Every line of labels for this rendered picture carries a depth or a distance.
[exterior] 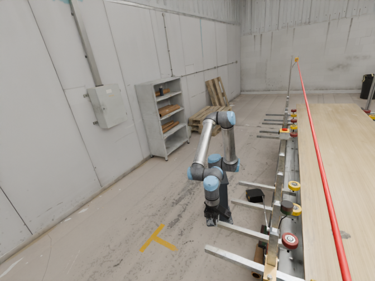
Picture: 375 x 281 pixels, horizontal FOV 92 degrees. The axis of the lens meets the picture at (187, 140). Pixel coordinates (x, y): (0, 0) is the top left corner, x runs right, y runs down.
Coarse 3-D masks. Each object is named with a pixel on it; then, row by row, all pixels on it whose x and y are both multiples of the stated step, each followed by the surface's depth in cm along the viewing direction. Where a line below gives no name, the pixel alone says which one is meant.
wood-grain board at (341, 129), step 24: (312, 120) 246; (336, 120) 236; (360, 120) 227; (312, 144) 189; (336, 144) 183; (360, 144) 177; (312, 168) 153; (336, 168) 149; (360, 168) 146; (312, 192) 129; (336, 192) 126; (360, 192) 123; (312, 216) 111; (336, 216) 109; (360, 216) 107; (312, 240) 98; (360, 240) 95; (312, 264) 87; (336, 264) 86; (360, 264) 85
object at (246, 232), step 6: (222, 222) 120; (222, 228) 119; (228, 228) 116; (234, 228) 115; (240, 228) 114; (246, 234) 112; (252, 234) 110; (258, 234) 109; (264, 234) 109; (264, 240) 107; (282, 246) 103
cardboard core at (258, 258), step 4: (256, 248) 182; (260, 248) 180; (256, 252) 178; (260, 252) 177; (264, 252) 180; (256, 256) 174; (260, 256) 173; (256, 260) 170; (260, 260) 170; (252, 272) 163; (256, 276) 165; (260, 276) 160
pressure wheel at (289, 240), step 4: (288, 232) 103; (284, 236) 101; (288, 236) 101; (292, 236) 101; (284, 240) 99; (288, 240) 99; (292, 240) 99; (296, 240) 98; (284, 244) 99; (288, 244) 97; (292, 244) 96; (296, 244) 96; (288, 248) 98; (292, 248) 97; (288, 252) 104
